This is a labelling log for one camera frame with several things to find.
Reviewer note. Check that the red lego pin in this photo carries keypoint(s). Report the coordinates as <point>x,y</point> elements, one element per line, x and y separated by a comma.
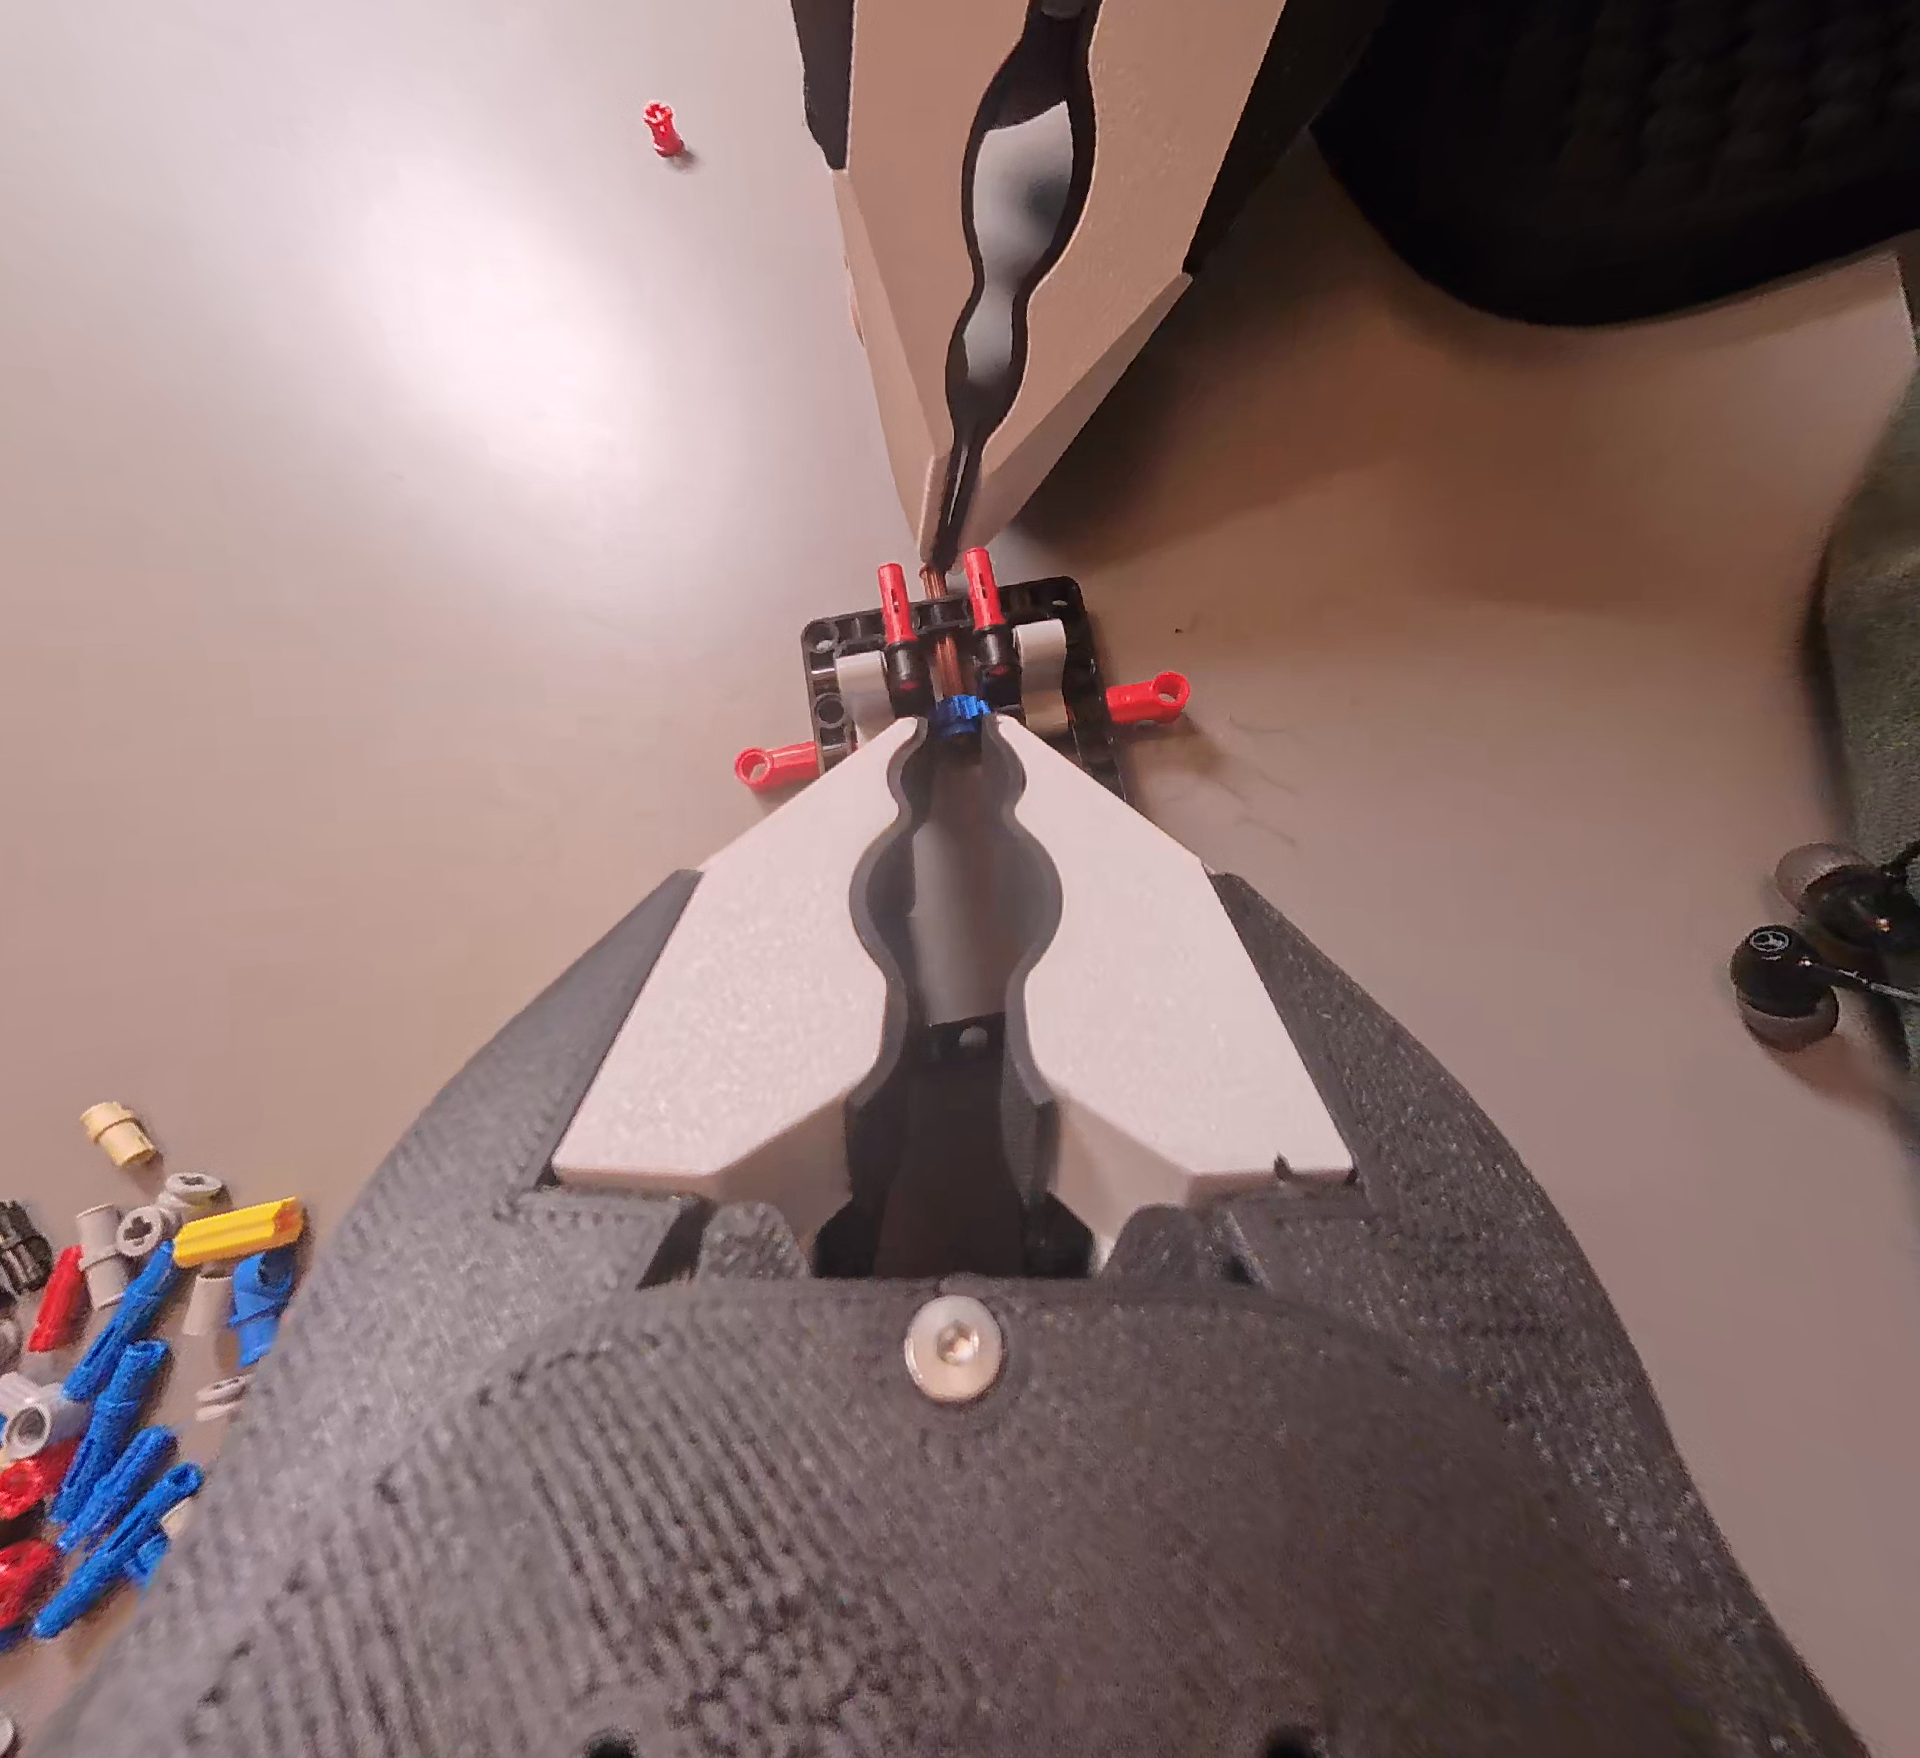
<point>663,132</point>

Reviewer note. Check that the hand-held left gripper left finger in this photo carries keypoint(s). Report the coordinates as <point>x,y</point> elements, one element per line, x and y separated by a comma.
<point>704,1039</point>

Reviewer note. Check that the black lego frame assembly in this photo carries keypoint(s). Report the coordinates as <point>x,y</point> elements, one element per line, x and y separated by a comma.
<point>822,664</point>

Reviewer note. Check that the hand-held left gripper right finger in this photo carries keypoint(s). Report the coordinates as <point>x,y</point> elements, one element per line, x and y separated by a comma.
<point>1184,1039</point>

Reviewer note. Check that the blue lego gear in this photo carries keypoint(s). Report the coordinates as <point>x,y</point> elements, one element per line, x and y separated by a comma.
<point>957,717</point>

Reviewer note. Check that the brown lego axle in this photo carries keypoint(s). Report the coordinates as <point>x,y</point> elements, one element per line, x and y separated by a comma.
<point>945,633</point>

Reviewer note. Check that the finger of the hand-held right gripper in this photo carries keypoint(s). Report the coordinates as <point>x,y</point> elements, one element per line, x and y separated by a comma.
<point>915,64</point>
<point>1170,137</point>

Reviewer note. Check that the pile of small lego pieces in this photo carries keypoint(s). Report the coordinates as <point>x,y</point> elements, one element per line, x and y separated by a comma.
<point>120,1339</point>

